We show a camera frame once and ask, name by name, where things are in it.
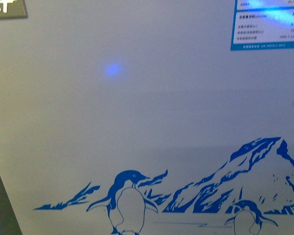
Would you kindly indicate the grey brand logo plate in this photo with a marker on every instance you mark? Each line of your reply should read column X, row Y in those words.
column 13, row 9

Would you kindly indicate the white chest freezer penguin print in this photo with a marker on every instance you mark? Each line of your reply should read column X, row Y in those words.
column 137, row 113

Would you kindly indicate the blue energy label sticker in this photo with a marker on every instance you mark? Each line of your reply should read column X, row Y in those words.
column 263, row 24

